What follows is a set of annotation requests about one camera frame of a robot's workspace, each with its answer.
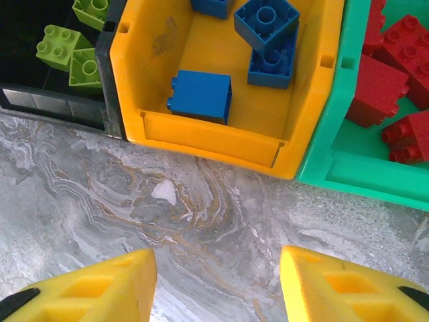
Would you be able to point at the black plastic bin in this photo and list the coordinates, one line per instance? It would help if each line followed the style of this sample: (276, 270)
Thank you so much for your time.
(110, 84)

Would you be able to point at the lime green lego brick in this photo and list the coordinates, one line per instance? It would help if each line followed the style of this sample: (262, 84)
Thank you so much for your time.
(85, 68)
(58, 47)
(90, 16)

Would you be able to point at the red lego brick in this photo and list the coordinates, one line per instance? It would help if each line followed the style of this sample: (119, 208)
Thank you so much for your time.
(375, 90)
(409, 137)
(372, 27)
(405, 50)

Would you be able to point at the blue lego brick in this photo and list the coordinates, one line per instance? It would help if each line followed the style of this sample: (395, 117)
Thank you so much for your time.
(271, 72)
(201, 94)
(211, 6)
(264, 20)

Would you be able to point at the yellow plastic bin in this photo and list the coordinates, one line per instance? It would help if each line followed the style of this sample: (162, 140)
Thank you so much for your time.
(218, 141)

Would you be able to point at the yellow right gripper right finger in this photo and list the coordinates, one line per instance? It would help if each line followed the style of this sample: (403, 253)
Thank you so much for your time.
(342, 295)

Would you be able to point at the green plastic bin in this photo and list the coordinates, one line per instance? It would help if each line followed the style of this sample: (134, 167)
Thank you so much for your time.
(352, 174)

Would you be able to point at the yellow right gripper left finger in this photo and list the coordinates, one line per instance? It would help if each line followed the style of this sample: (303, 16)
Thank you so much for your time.
(100, 295)

